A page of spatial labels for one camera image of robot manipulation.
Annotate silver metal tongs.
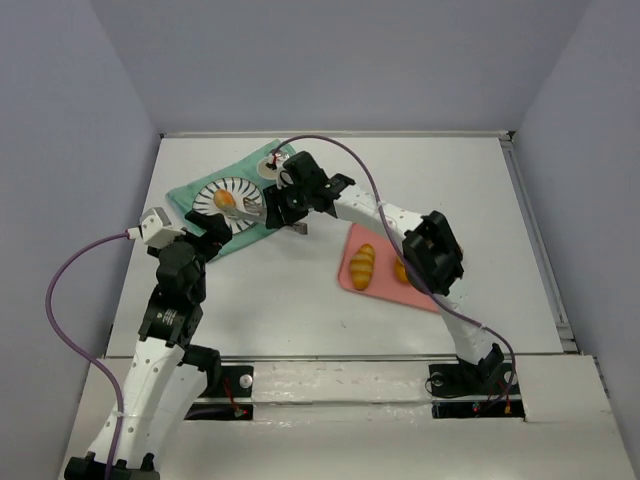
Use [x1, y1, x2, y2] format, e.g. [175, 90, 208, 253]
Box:
[220, 198, 308, 235]

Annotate light blue mug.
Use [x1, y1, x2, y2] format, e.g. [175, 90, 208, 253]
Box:
[256, 157, 276, 180]

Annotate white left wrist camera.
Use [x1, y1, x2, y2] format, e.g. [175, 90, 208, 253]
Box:
[126, 207, 185, 249]

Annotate blue striped white plate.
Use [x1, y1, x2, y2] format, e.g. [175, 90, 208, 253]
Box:
[192, 177, 264, 235]

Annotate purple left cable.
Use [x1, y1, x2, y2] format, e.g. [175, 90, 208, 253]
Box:
[45, 230, 140, 480]

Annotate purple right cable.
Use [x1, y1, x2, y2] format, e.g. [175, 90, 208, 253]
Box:
[272, 135, 517, 406]

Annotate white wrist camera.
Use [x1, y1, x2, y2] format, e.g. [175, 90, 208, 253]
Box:
[126, 207, 185, 249]
[265, 151, 293, 189]

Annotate striped croissant bread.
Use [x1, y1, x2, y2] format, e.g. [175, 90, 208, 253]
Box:
[349, 244, 375, 291]

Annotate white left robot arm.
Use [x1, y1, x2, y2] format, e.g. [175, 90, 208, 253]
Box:
[64, 208, 232, 479]

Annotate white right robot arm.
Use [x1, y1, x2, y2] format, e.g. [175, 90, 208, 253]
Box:
[264, 151, 504, 396]

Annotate purple cable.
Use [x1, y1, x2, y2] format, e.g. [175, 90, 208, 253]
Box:
[272, 135, 517, 406]
[45, 230, 140, 480]

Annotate teal cloth mat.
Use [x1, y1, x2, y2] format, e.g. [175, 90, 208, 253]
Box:
[166, 139, 280, 260]

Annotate small round bread roll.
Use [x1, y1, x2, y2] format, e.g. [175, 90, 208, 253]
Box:
[213, 189, 236, 210]

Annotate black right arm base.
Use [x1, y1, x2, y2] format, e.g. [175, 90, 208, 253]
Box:
[425, 362, 525, 420]

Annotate orange round bun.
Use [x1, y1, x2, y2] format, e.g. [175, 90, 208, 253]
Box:
[394, 257, 409, 284]

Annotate pink plastic tray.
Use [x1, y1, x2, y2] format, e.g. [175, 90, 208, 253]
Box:
[337, 224, 438, 313]

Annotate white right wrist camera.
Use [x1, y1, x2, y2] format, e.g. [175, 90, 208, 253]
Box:
[265, 151, 293, 189]

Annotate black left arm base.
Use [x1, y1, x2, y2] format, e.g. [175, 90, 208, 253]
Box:
[185, 365, 254, 421]

